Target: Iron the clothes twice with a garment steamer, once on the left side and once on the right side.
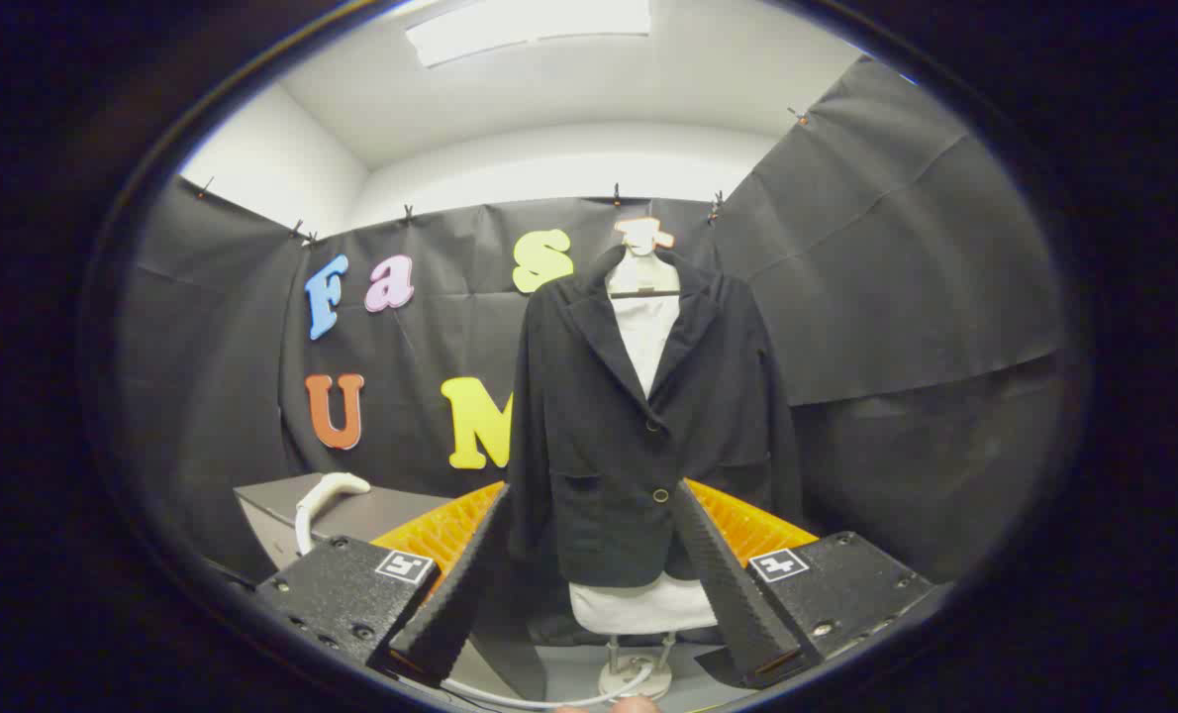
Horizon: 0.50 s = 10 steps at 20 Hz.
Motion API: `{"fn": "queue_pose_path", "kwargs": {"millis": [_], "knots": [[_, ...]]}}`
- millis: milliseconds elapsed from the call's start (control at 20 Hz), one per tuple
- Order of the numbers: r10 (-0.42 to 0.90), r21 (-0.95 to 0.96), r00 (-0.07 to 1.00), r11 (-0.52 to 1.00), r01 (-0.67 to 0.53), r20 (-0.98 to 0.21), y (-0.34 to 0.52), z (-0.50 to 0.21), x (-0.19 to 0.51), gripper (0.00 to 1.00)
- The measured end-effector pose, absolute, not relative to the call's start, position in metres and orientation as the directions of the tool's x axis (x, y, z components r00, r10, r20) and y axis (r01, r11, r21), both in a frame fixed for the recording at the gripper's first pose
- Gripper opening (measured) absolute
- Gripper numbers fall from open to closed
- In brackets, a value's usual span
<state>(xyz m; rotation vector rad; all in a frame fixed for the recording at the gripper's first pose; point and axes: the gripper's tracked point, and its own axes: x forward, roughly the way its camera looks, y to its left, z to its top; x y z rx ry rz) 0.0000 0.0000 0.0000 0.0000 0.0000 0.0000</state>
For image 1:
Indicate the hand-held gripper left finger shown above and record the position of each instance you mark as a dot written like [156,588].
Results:
[455,594]

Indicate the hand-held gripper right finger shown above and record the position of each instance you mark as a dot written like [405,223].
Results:
[728,594]

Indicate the black jacket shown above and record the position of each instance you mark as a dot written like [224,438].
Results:
[589,416]

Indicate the white clothes hanger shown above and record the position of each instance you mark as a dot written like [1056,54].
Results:
[643,272]

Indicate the grey table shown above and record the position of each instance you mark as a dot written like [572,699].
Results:
[371,510]

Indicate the mannequin stand base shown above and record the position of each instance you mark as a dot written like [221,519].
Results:
[638,683]

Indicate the white mannequin torso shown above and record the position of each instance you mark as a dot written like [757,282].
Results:
[643,337]

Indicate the black backdrop cloth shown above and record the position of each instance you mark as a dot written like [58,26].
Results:
[896,248]

